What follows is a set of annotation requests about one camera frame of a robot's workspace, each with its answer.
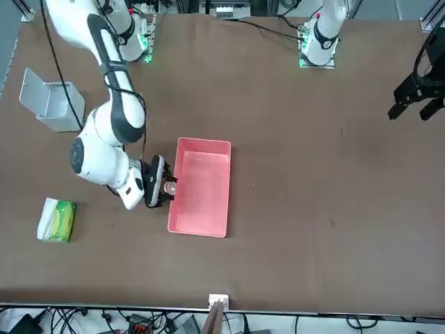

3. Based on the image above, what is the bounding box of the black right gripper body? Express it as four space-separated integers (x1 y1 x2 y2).
140 154 168 209

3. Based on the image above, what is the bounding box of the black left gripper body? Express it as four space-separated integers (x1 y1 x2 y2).
415 29 445 100

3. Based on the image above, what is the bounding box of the white tissue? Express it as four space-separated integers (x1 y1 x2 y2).
37 197 58 241

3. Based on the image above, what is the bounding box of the pink plastic waste container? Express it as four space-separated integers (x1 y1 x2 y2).
167 136 232 239

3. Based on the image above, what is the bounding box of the green tissue pack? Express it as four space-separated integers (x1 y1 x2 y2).
36 197 76 244

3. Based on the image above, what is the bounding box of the white lidded trash bin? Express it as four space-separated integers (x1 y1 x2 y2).
19 67 86 133

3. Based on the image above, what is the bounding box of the brown upright board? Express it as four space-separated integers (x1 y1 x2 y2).
202 301 225 334

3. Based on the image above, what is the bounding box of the aluminium table edge bracket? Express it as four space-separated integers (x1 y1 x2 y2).
208 294 230 310

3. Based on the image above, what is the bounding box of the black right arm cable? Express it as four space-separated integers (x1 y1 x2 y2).
40 0 86 128

